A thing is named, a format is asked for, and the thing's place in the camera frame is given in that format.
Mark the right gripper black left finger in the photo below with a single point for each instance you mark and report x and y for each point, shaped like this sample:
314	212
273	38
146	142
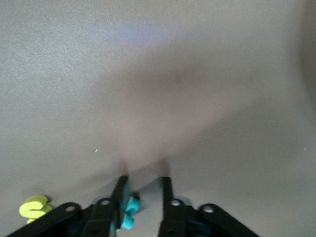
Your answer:
98	219

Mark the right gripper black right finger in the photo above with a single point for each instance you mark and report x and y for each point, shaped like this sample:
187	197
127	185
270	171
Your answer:
177	219

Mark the teal letter y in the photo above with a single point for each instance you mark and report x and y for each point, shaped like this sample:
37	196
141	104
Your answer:
132	209

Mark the yellow letter s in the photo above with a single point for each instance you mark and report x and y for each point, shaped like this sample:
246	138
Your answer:
34	207

